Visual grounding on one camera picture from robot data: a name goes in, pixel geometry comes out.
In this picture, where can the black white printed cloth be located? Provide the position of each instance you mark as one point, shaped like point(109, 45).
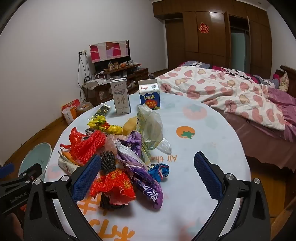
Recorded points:
point(231, 73)

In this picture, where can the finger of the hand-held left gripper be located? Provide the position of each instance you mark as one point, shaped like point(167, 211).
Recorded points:
point(31, 172)
point(5, 171)

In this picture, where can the wooden television cabinet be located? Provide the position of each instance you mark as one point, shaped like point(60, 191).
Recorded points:
point(138, 74)

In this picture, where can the pink translucent plastic bag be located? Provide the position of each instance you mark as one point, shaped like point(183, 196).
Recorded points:
point(112, 143)

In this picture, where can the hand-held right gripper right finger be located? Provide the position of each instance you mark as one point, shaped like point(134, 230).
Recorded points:
point(208, 178)

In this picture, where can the floral pillow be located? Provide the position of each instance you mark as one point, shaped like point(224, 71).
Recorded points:
point(283, 81)

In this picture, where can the brown wooden wardrobe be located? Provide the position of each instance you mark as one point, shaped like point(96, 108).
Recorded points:
point(205, 46)

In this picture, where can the black foam net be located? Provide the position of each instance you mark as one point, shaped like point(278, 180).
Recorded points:
point(105, 202)

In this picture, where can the large purple foil wrapper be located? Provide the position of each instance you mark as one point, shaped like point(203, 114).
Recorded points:
point(148, 185)

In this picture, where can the black television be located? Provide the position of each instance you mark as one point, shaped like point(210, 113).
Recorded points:
point(104, 66)

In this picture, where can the red foam net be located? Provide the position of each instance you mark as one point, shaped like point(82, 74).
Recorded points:
point(90, 146)

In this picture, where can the blue milk carton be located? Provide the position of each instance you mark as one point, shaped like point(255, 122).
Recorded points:
point(150, 99)

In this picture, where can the yellow wrapper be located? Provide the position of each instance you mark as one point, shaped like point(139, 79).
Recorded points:
point(99, 121)

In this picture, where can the white heart print quilt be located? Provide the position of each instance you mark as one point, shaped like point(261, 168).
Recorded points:
point(208, 92)

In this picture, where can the dark green gold wrapper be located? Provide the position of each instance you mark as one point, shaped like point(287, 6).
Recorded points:
point(101, 111)

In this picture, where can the bed with pink sheet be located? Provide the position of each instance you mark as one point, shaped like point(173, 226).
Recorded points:
point(259, 143)

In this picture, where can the white orange paper bag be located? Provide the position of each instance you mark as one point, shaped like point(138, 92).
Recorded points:
point(68, 115)

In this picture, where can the purple blanket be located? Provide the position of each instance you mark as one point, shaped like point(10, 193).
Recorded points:
point(286, 109)

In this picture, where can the white tissue packet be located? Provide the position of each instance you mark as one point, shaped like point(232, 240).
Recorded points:
point(66, 165)

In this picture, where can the red plastic bag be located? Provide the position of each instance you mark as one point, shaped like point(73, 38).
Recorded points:
point(75, 139)

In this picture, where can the small clear plastic wrapper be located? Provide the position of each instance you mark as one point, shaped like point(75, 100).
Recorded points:
point(165, 146)

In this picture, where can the red gold print wrapper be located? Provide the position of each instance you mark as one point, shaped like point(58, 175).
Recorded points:
point(111, 183)

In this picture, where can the blue white candy wrapper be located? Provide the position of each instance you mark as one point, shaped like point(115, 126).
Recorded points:
point(159, 172)

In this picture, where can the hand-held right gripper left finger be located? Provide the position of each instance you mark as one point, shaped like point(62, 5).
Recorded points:
point(86, 178)

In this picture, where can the white milk carton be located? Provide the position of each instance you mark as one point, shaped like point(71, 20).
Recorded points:
point(121, 97)

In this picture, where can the white flat box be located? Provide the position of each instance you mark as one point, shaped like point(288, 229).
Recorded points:
point(96, 83)

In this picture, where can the wall socket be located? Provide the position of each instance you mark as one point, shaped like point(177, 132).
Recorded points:
point(82, 53)

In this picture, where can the clear green print plastic bag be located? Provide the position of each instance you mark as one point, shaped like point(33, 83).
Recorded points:
point(148, 129)

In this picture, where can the red paper decoration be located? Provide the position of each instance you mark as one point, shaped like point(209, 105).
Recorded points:
point(204, 27)

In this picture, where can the teal metal bucket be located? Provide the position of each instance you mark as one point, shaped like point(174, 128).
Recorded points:
point(37, 155)

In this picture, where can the yellow sponge piece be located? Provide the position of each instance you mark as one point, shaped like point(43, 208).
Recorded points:
point(129, 126)

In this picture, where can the fruit print white tablecloth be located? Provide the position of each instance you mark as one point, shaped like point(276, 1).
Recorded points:
point(196, 129)

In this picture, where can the plain brown wooden door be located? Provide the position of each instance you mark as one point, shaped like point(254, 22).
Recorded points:
point(174, 46)

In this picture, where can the orange wrapper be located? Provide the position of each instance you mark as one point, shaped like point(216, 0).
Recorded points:
point(67, 154)

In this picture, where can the pink patchwork cover cloth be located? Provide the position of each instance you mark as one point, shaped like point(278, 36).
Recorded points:
point(108, 51)

